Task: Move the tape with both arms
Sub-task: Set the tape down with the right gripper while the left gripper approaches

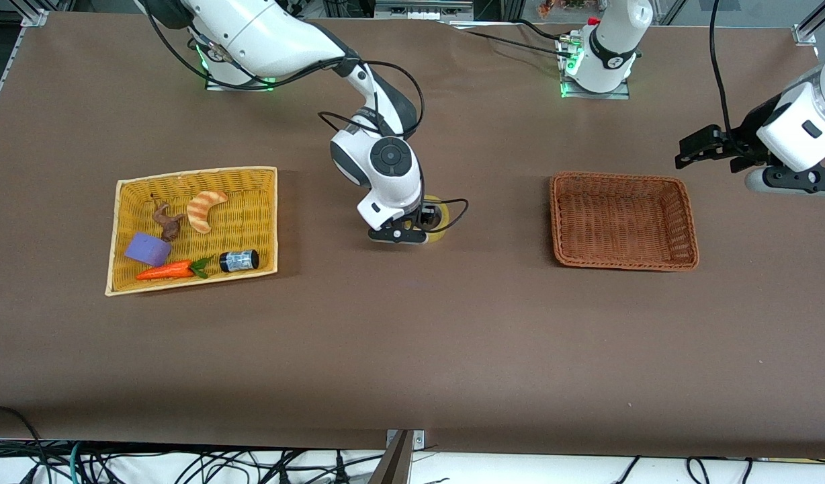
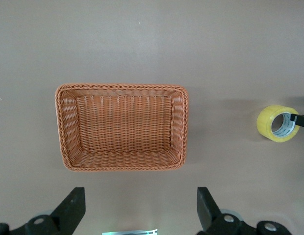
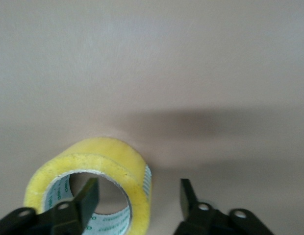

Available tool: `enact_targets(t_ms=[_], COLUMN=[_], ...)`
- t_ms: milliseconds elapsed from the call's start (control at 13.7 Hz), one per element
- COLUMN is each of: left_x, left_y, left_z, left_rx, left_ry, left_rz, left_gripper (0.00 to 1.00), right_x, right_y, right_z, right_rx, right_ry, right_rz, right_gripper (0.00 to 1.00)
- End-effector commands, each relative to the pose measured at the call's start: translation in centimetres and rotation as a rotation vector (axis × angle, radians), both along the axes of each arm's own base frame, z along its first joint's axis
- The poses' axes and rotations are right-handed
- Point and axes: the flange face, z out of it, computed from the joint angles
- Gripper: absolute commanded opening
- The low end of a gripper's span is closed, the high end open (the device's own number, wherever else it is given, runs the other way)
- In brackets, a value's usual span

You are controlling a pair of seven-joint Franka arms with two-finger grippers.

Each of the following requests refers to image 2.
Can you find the yellow clear tape roll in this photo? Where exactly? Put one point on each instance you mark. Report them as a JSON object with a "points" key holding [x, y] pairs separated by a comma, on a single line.
{"points": [[264, 120]]}

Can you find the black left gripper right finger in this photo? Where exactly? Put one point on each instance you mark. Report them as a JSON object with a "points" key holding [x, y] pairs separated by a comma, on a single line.
{"points": [[213, 220]]}

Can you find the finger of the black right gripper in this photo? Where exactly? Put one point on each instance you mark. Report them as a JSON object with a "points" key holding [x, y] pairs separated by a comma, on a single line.
{"points": [[301, 121]]}

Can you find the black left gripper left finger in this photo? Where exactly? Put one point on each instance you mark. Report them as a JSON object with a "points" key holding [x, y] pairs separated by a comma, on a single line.
{"points": [[66, 215]]}

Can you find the brown wicker basket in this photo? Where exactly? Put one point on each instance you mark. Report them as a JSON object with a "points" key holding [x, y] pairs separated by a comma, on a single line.
{"points": [[122, 127]]}

